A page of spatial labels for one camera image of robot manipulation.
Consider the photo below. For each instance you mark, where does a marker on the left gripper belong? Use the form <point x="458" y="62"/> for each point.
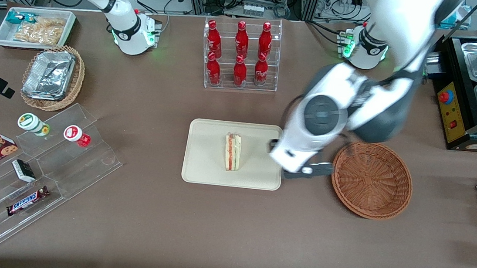
<point x="270" y="145"/>

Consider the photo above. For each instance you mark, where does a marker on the triangular sandwich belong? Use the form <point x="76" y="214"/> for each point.
<point x="232" y="151"/>

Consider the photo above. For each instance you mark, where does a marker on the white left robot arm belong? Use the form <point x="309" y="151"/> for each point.
<point x="382" y="99"/>

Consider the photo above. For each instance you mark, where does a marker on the beige plastic tray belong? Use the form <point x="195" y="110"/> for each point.
<point x="205" y="157"/>

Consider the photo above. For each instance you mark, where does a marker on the brown wicker basket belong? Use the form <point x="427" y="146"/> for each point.
<point x="372" y="179"/>

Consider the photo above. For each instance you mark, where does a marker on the light wicker basket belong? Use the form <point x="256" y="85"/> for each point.
<point x="78" y="79"/>

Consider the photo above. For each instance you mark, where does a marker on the clear acrylic bottle rack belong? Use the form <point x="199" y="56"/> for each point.
<point x="247" y="86"/>

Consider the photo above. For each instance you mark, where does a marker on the red cola bottle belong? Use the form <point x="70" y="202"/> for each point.
<point x="260" y="71"/>
<point x="214" y="39"/>
<point x="213" y="71"/>
<point x="242" y="40"/>
<point x="265" y="40"/>
<point x="240" y="73"/>

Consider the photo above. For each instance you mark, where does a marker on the white connector strip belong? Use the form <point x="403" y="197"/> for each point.
<point x="253" y="10"/>

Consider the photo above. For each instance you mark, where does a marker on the black food warmer appliance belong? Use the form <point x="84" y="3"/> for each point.
<point x="454" y="115"/>

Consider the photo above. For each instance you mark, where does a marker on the clear acrylic stepped display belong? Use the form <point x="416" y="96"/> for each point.
<point x="81" y="171"/>

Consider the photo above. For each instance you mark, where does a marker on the red lidded cup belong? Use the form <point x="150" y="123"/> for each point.
<point x="74" y="134"/>

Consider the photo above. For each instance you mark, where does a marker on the stacked aluminium foil trays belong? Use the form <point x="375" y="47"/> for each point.
<point x="49" y="74"/>

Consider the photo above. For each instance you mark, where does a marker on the green lidded cup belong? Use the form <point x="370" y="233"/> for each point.
<point x="31" y="123"/>

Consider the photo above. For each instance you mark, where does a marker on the small black box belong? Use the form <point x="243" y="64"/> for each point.
<point x="23" y="170"/>

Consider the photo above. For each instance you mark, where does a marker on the Snickers chocolate bar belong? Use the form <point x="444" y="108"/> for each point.
<point x="26" y="201"/>

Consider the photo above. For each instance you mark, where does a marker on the clear bag of crackers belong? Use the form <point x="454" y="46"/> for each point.
<point x="40" y="31"/>

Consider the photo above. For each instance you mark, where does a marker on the teal snack packet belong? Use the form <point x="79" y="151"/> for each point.
<point x="15" y="17"/>

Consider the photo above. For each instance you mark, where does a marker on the white plastic bin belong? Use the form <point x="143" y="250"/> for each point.
<point x="3" y="34"/>

